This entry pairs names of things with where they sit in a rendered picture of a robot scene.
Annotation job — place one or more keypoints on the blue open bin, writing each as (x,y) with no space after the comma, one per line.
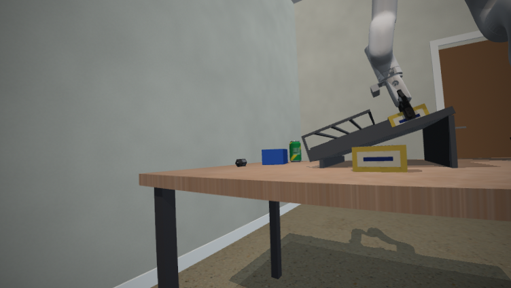
(274,156)

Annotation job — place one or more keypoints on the green and yellow drink can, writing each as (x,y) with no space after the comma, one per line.
(295,151)

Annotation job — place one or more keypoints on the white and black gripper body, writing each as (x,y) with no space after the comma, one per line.
(394,84)

